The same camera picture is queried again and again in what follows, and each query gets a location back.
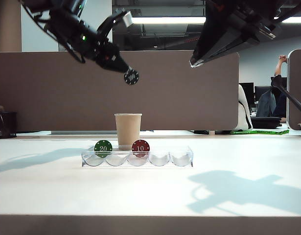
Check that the small black computer monitor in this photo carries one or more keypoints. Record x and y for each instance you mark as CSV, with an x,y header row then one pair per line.
x,y
260,90

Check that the beige building column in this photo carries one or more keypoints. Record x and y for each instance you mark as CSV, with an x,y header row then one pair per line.
x,y
8,29

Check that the clear plastic chip tray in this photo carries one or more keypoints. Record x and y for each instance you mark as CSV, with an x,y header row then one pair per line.
x,y
165,160

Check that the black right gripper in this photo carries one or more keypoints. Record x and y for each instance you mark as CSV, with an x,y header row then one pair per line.
x,y
238,12

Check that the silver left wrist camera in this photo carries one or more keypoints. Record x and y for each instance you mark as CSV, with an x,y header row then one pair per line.
x,y
127,19

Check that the brown paper cup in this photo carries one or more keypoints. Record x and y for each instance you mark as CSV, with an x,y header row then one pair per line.
x,y
128,127

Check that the red 10 poker chip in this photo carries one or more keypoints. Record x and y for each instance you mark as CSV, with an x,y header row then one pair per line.
x,y
140,145

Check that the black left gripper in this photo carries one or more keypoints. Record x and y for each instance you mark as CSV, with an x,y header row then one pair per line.
x,y
107,56

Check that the narrow brown desk partition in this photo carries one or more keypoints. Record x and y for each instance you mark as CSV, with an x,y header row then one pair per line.
x,y
298,93

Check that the black diagonal pole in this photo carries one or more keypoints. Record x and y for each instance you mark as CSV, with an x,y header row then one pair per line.
x,y
294,99

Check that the long ceiling light strip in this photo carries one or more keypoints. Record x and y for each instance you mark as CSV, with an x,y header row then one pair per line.
x,y
165,20

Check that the wide brown desk partition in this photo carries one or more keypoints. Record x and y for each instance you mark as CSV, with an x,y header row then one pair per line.
x,y
140,102

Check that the seated person in dark clothes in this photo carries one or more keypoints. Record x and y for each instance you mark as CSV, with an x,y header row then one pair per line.
x,y
266,105

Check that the small white cup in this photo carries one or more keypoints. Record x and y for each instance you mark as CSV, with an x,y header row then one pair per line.
x,y
212,133

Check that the black mesh pen holder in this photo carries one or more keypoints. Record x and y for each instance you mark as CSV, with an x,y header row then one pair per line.
x,y
4,124

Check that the large black computer monitor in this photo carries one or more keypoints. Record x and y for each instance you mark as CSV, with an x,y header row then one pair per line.
x,y
248,93

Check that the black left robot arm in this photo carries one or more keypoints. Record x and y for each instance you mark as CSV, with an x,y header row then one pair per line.
x,y
67,24

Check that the green tape strip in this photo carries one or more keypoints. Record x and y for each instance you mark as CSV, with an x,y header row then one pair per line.
x,y
262,132

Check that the green 20 poker chip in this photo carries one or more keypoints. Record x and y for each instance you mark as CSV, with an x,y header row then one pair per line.
x,y
103,145

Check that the black left wrist camera bracket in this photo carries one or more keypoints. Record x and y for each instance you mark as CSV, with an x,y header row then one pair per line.
x,y
108,23

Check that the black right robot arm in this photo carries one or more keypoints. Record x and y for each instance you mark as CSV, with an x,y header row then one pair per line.
x,y
291,7

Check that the black 100 poker chip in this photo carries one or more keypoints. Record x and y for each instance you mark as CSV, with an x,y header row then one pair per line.
x,y
131,77

